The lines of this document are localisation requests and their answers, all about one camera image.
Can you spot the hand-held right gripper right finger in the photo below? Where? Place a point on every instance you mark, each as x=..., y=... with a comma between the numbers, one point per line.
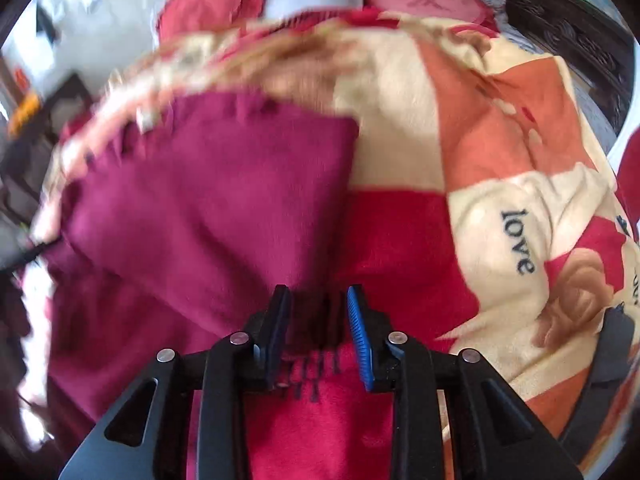
x=361, y=340

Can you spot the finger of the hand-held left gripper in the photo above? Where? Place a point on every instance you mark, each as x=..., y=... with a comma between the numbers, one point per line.
x=22, y=255

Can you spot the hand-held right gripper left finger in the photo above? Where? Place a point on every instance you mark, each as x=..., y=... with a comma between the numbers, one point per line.
x=278, y=340

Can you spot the magenta knit garment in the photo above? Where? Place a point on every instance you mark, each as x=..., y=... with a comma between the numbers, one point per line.
x=210, y=210

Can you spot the red and cream printed blanket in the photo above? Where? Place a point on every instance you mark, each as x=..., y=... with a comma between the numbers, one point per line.
x=450, y=170

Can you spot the dark carved wooden headboard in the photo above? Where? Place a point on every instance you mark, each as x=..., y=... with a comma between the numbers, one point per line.
x=570, y=35

